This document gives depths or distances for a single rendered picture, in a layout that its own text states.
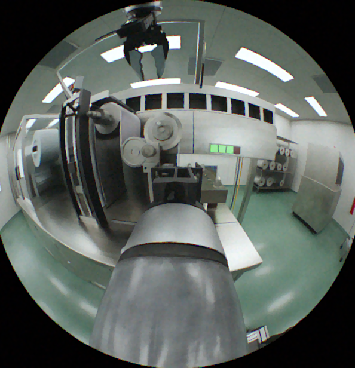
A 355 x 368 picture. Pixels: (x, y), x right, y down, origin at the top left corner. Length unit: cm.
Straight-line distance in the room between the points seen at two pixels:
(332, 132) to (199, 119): 444
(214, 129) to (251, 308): 158
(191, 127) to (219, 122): 20
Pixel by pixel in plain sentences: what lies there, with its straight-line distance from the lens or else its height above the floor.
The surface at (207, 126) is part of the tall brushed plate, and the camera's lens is 77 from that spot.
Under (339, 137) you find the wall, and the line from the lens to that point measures 464.
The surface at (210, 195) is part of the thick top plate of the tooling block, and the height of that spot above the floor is 101.
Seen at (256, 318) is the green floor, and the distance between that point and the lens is 139.
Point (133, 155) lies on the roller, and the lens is 45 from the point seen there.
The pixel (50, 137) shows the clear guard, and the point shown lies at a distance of 117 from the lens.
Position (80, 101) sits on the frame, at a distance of 48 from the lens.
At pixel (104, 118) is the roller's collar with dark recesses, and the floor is 132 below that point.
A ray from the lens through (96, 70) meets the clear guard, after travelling 102.
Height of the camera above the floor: 119
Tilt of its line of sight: 20 degrees down
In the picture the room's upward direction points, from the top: straight up
